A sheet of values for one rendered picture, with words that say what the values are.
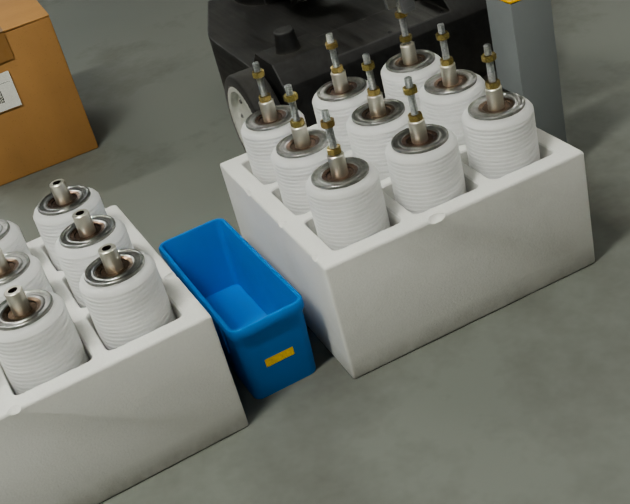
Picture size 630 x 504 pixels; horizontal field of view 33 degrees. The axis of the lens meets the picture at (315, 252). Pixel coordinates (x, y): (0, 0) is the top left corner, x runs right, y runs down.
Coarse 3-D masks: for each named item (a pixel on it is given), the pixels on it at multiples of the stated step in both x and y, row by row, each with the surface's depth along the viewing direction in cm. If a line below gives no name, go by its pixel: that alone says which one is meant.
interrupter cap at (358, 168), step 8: (352, 160) 135; (360, 160) 135; (320, 168) 136; (328, 168) 135; (352, 168) 134; (360, 168) 133; (368, 168) 132; (312, 176) 134; (320, 176) 134; (328, 176) 134; (352, 176) 132; (360, 176) 131; (320, 184) 132; (328, 184) 131; (336, 184) 131; (344, 184) 130; (352, 184) 130
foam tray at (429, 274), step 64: (256, 192) 150; (384, 192) 144; (512, 192) 136; (576, 192) 141; (320, 256) 132; (384, 256) 132; (448, 256) 136; (512, 256) 141; (576, 256) 146; (320, 320) 142; (384, 320) 136; (448, 320) 141
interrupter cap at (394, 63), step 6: (396, 54) 161; (420, 54) 160; (426, 54) 159; (432, 54) 158; (390, 60) 160; (396, 60) 160; (402, 60) 160; (420, 60) 158; (426, 60) 157; (432, 60) 157; (390, 66) 158; (396, 66) 158; (402, 66) 157; (408, 66) 157; (414, 66) 156; (420, 66) 155; (426, 66) 156; (396, 72) 156; (402, 72) 156
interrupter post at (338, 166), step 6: (330, 156) 132; (336, 156) 131; (342, 156) 131; (330, 162) 132; (336, 162) 131; (342, 162) 132; (330, 168) 133; (336, 168) 132; (342, 168) 132; (336, 174) 132; (342, 174) 132
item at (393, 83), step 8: (432, 64) 156; (384, 72) 158; (392, 72) 157; (408, 72) 156; (416, 72) 155; (424, 72) 155; (432, 72) 156; (440, 72) 157; (384, 80) 158; (392, 80) 156; (400, 80) 156; (416, 80) 155; (424, 80) 155; (384, 88) 160; (392, 88) 157; (400, 88) 156; (392, 96) 158; (400, 96) 157; (416, 96) 157; (408, 104) 158
